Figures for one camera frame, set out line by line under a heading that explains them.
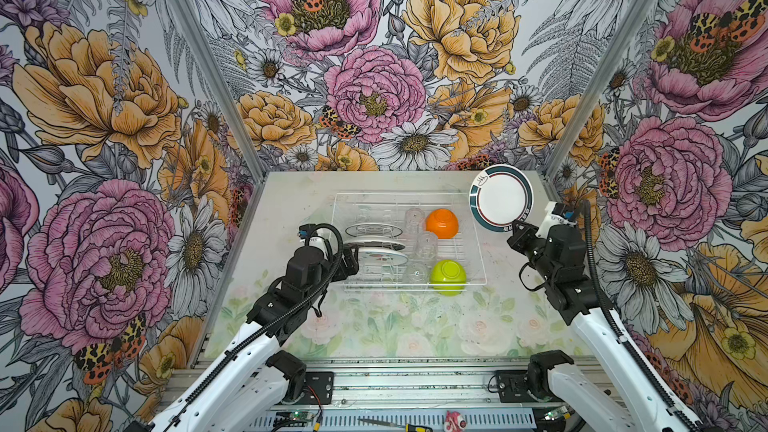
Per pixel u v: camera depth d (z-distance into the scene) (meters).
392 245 0.85
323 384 0.75
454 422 0.66
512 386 0.74
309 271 0.56
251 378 0.49
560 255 0.57
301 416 0.71
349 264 0.69
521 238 0.67
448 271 0.87
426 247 0.88
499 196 0.78
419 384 0.76
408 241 0.98
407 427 0.69
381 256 0.88
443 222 0.99
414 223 0.94
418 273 0.83
